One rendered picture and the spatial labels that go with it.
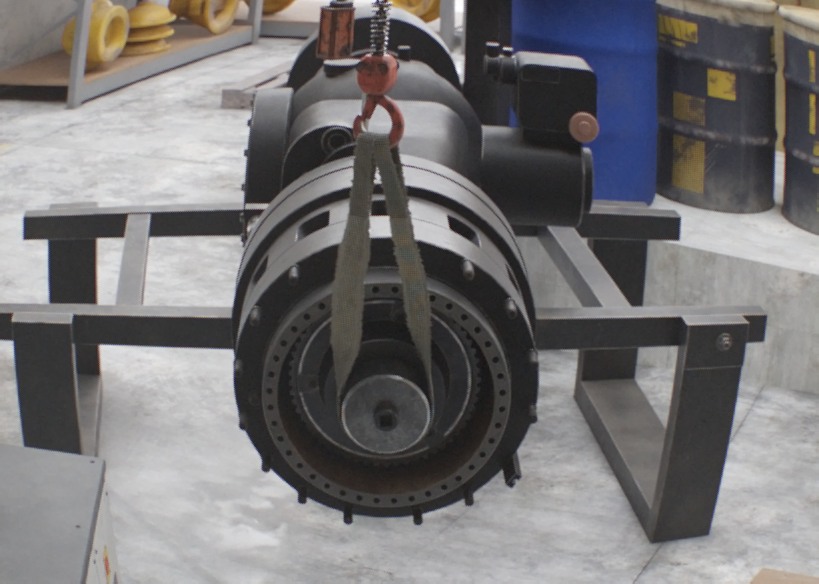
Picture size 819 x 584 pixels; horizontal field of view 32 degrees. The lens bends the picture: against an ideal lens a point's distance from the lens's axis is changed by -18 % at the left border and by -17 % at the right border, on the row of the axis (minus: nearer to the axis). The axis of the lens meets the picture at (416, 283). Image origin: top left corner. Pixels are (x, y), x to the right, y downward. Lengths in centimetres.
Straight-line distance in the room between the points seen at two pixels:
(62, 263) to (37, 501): 256
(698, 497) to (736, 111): 203
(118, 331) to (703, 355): 144
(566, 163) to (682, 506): 96
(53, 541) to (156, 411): 273
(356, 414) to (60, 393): 129
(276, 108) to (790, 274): 197
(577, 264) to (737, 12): 174
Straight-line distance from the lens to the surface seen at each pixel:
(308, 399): 283
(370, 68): 251
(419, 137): 366
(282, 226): 298
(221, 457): 456
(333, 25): 277
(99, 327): 379
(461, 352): 280
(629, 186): 555
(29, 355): 376
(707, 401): 398
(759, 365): 533
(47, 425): 383
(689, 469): 405
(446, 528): 420
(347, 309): 264
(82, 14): 950
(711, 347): 392
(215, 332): 378
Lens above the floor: 186
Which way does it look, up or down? 18 degrees down
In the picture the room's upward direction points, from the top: 3 degrees clockwise
